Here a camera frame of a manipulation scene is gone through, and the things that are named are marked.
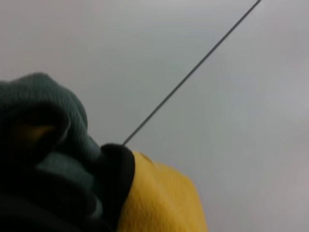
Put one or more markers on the green and yellow towel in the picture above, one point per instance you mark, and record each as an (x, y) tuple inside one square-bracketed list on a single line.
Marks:
[(164, 198)]

